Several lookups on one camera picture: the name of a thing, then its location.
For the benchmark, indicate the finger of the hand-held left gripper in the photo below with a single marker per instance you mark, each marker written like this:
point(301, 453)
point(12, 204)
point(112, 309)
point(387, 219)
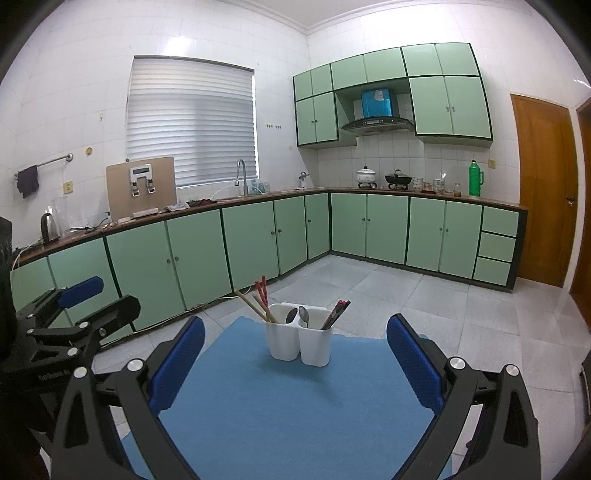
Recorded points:
point(83, 288)
point(120, 309)

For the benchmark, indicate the clear bottles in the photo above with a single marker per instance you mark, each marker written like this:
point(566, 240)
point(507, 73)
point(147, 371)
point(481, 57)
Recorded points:
point(260, 187)

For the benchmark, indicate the chrome kitchen faucet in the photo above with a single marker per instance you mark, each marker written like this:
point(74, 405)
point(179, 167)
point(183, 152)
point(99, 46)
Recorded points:
point(244, 182)

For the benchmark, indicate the black wok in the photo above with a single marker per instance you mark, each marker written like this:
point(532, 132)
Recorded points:
point(397, 178)

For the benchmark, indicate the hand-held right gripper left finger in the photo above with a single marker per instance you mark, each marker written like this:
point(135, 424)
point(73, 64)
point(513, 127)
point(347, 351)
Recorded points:
point(178, 364)

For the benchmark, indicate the green thermos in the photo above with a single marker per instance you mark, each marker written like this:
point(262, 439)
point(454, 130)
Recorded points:
point(475, 182)

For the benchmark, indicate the dark towel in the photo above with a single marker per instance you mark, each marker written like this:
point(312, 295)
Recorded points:
point(27, 182)

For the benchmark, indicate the range hood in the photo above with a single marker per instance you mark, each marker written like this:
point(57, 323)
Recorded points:
point(377, 124)

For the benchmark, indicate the blue box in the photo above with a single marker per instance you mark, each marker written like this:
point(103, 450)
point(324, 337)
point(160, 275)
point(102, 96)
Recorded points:
point(379, 104)

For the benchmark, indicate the steel electric kettle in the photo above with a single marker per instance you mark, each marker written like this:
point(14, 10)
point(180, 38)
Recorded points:
point(50, 228)

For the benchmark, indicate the black box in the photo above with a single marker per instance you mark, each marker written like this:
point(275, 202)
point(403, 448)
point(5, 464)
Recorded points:
point(4, 237)

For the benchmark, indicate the white lidded pot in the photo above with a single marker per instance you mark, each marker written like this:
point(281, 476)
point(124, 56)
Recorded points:
point(366, 177)

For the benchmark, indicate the red cloth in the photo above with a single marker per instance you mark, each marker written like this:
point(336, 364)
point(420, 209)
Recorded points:
point(201, 202)

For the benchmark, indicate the brown board with white holders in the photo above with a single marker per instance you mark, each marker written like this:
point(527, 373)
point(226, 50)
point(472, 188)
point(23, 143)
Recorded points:
point(161, 189)

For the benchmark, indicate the small chrome tap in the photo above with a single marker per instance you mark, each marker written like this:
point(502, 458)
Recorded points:
point(304, 180)

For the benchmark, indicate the metal towel rail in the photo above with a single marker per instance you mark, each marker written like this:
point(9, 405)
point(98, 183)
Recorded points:
point(48, 162)

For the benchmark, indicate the wooden chopstick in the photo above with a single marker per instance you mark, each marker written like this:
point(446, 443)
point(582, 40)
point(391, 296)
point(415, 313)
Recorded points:
point(266, 309)
point(259, 305)
point(247, 302)
point(253, 303)

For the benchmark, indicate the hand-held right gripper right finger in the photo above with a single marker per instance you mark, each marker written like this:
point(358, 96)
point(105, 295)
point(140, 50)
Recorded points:
point(415, 364)

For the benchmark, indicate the clear glass cup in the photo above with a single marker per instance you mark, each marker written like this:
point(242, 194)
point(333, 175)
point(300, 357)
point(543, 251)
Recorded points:
point(418, 183)

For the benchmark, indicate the green base cabinet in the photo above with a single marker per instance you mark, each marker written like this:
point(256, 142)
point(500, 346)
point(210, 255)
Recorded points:
point(198, 258)
point(425, 230)

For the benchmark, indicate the white window blind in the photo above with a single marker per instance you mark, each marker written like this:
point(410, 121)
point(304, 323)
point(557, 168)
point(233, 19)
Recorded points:
point(189, 120)

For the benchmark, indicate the wooden door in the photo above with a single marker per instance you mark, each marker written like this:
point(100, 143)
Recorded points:
point(542, 194)
point(584, 207)

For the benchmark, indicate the clear plastic jug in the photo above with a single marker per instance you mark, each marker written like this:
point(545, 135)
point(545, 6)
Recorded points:
point(61, 212)

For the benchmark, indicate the red chopstick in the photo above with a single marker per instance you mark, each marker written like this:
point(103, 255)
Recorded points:
point(261, 295)
point(264, 288)

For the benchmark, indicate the blue mat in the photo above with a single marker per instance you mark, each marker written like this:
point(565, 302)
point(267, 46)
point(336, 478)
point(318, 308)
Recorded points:
point(277, 415)

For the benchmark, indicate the white utensil holder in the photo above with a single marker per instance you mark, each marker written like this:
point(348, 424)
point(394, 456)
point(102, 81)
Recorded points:
point(295, 341)

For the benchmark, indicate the green wall cabinet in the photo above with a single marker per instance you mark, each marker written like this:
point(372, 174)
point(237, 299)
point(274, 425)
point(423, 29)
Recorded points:
point(450, 106)
point(369, 67)
point(316, 117)

